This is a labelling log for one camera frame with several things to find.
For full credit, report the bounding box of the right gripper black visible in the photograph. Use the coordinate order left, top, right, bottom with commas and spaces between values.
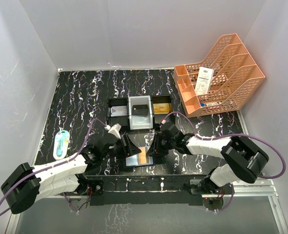
147, 133, 176, 156

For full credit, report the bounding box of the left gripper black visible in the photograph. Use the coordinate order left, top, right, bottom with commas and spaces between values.
102, 134, 141, 160

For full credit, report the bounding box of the gold credit card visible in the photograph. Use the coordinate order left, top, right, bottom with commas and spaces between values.
138, 147, 149, 165
153, 103, 170, 114

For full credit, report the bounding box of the black card holder wallet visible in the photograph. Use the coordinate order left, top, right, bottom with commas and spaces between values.
125, 146, 154, 168

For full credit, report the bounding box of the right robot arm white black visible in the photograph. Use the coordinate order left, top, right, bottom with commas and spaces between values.
146, 122, 269, 194

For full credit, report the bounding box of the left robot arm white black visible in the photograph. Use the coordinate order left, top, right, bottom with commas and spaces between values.
0, 134, 141, 214

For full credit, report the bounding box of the silver credit card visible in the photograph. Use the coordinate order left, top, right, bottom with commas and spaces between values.
110, 105, 127, 117

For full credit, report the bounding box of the black credit card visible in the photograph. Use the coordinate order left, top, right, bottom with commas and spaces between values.
132, 104, 149, 117

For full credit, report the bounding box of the gold credit card in bin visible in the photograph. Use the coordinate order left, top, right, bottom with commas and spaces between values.
153, 103, 170, 114

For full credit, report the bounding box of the black left bin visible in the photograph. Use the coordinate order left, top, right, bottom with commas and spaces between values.
106, 97, 130, 132

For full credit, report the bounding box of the black bin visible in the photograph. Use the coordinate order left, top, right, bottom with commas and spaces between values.
106, 97, 130, 132
152, 95, 174, 130

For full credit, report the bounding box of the white middle bin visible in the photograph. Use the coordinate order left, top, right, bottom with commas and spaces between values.
128, 96, 153, 130

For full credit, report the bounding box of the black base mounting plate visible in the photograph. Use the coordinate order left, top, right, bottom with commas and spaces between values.
85, 174, 235, 207

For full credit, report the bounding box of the black right bin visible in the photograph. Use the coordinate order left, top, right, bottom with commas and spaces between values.
152, 95, 174, 130

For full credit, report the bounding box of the small label box in organizer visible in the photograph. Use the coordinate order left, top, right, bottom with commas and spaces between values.
200, 101, 223, 107

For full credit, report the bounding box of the blue white packaged item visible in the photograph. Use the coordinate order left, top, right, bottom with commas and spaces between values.
53, 130, 70, 160

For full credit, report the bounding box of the white paper receipt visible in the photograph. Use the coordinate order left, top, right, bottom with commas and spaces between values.
194, 67, 214, 96

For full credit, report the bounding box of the orange plastic desk organizer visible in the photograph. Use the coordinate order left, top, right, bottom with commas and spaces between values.
173, 33, 265, 117

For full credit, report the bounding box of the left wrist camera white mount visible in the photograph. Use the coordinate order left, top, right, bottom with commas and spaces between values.
105, 123, 121, 139

